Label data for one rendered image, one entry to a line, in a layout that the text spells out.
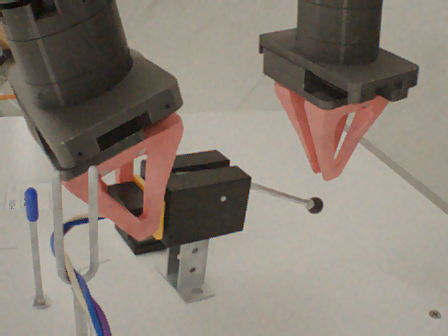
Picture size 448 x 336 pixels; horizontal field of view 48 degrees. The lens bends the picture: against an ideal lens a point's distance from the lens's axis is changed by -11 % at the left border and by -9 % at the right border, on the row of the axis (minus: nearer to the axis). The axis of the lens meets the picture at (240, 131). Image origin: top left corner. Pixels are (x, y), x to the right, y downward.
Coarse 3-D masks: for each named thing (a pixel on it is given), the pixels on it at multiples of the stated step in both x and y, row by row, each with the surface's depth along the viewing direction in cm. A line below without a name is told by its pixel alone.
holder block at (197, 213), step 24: (144, 168) 33; (192, 168) 34; (216, 168) 35; (240, 168) 34; (168, 192) 31; (192, 192) 31; (216, 192) 32; (240, 192) 33; (168, 216) 31; (192, 216) 32; (216, 216) 33; (240, 216) 34; (168, 240) 32; (192, 240) 33
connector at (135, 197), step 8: (112, 184) 32; (120, 184) 32; (128, 184) 33; (136, 184) 33; (112, 192) 32; (120, 192) 31; (128, 192) 32; (136, 192) 32; (144, 192) 32; (120, 200) 31; (128, 200) 31; (136, 200) 31; (128, 208) 30; (136, 208) 30; (136, 216) 30
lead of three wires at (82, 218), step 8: (72, 216) 29; (80, 216) 29; (88, 216) 30; (104, 216) 30; (64, 224) 28; (72, 224) 28; (80, 224) 29; (64, 232) 27; (64, 256) 23; (72, 272) 22
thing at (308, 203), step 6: (252, 186) 37; (258, 186) 37; (264, 186) 38; (264, 192) 37; (270, 192) 38; (276, 192) 38; (282, 192) 39; (222, 198) 33; (282, 198) 39; (288, 198) 39; (294, 198) 39; (300, 198) 40; (300, 204) 40; (306, 204) 41; (312, 204) 41
